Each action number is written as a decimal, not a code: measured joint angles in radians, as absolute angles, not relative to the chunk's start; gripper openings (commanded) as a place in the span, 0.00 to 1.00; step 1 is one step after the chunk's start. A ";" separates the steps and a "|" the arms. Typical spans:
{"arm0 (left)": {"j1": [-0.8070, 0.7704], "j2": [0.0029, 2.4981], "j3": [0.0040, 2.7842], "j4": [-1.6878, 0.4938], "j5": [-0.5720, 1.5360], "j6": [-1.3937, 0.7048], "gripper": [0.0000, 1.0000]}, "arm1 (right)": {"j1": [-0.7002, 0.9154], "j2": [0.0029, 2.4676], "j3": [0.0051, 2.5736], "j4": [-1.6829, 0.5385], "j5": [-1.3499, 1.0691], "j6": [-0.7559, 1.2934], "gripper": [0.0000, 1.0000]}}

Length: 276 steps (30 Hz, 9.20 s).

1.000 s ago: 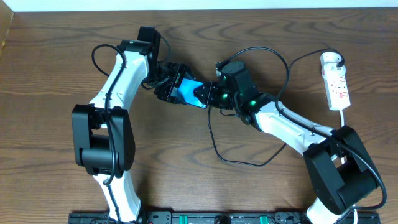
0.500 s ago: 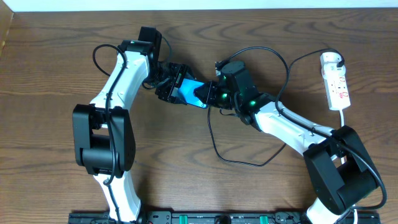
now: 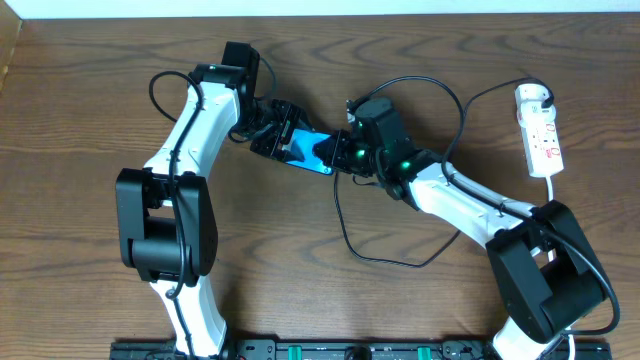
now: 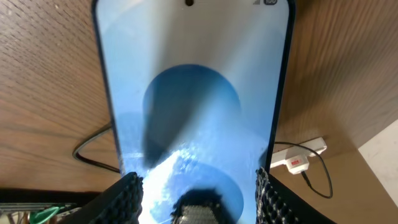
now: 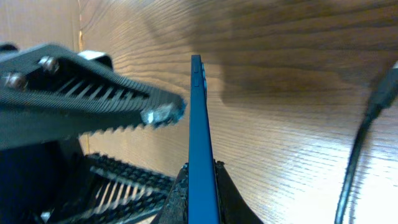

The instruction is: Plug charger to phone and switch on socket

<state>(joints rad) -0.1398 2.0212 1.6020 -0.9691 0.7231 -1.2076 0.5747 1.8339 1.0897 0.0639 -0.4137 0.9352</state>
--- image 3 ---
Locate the white power strip cord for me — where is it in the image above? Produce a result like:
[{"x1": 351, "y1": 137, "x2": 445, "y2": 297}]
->
[{"x1": 544, "y1": 174, "x2": 577, "y2": 360}]

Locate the white charger adapter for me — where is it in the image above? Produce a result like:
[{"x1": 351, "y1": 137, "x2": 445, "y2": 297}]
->
[{"x1": 515, "y1": 83, "x2": 556, "y2": 128}]

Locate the blue Galaxy smartphone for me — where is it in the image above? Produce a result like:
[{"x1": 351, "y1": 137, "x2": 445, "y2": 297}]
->
[{"x1": 283, "y1": 129, "x2": 334, "y2": 176}]

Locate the black charging cable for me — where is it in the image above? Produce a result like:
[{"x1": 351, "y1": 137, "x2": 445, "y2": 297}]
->
[{"x1": 332, "y1": 76, "x2": 556, "y2": 269}]

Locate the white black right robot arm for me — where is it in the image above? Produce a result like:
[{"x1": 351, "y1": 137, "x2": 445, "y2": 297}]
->
[{"x1": 313, "y1": 98, "x2": 612, "y2": 359}]

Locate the white power strip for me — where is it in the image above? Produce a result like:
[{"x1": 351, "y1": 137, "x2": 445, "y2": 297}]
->
[{"x1": 518, "y1": 110, "x2": 564, "y2": 178}]

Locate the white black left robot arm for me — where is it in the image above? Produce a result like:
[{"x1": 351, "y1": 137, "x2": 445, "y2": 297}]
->
[{"x1": 115, "y1": 42, "x2": 311, "y2": 359}]

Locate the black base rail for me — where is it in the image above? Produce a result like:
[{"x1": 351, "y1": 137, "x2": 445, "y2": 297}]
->
[{"x1": 108, "y1": 339, "x2": 613, "y2": 360}]

